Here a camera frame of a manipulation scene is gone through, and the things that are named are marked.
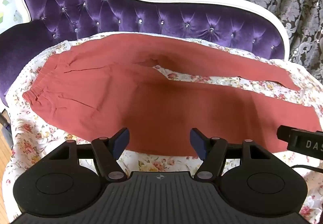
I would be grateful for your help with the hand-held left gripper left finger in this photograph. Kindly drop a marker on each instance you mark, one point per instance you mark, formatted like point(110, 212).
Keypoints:
point(121, 142)

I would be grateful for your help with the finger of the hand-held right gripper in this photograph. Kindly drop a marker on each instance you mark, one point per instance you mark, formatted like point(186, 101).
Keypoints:
point(283, 133)

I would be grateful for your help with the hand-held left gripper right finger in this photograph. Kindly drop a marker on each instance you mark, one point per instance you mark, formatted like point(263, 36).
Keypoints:
point(198, 143)

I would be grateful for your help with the rust red pants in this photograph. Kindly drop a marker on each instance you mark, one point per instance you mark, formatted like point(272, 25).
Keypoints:
point(151, 103)

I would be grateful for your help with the floral printed blanket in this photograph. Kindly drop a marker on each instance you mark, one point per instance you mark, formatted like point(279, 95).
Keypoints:
point(32, 138)

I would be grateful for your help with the purple tufted velvet sofa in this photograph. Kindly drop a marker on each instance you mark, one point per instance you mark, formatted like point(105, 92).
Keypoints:
point(151, 19)

